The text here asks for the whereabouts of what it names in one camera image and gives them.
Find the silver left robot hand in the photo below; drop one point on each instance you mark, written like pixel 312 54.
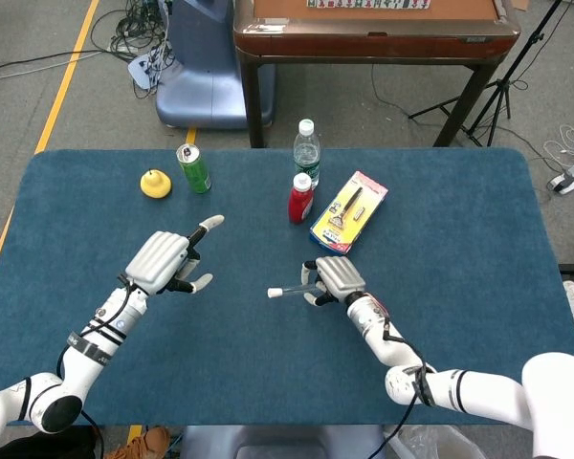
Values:
pixel 155 258

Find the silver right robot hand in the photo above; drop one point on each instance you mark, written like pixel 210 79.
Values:
pixel 339 277

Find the clear plastic tube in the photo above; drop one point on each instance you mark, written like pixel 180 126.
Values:
pixel 296 289

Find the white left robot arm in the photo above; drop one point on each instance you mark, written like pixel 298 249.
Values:
pixel 91 354

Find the yellow razor package box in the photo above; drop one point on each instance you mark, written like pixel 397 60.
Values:
pixel 344 220

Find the yellow toy pear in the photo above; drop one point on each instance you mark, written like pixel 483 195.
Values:
pixel 155 186

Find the red ketchup bottle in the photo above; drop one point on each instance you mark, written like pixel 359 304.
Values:
pixel 300 205

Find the green soda can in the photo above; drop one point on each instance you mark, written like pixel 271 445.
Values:
pixel 196 174

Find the blue table mat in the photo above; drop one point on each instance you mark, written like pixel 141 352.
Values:
pixel 249 363

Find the clear plastic water bottle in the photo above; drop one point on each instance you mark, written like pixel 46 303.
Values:
pixel 307 155

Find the blue-grey robot torso base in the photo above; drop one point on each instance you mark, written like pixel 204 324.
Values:
pixel 282 442

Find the brown leather shoe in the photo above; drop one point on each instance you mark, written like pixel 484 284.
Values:
pixel 148 444

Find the white multi-socket adapter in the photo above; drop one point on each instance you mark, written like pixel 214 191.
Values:
pixel 141 69

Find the clear plastic bag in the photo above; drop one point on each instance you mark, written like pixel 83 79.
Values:
pixel 440 444

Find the brown mahjong table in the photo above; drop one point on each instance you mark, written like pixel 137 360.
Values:
pixel 378 38

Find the black tripod stand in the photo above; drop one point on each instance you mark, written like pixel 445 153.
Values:
pixel 502 86

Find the white power strip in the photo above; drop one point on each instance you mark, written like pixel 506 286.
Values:
pixel 571 178

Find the face-up mahjong tile row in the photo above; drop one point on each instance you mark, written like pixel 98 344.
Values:
pixel 368 4

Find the cardboard box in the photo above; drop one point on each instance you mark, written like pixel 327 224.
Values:
pixel 520 4

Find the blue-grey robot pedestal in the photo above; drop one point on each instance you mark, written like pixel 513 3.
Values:
pixel 201 72

